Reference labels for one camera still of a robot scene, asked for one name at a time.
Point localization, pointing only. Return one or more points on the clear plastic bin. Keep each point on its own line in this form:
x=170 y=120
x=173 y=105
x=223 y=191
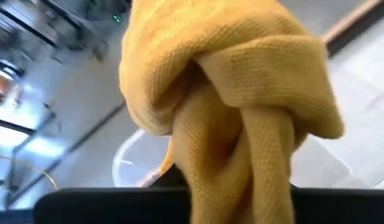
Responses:
x=135 y=155

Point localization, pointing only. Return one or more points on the black aluminium frame rail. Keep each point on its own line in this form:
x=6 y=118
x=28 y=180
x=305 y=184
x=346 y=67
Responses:
x=350 y=39

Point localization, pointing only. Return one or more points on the mustard yellow towel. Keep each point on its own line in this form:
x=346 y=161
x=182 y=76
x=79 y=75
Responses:
x=241 y=77

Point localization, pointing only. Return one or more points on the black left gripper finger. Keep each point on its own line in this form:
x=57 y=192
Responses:
x=174 y=179

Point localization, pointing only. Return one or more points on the black equipment rack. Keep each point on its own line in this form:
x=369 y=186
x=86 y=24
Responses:
x=54 y=25

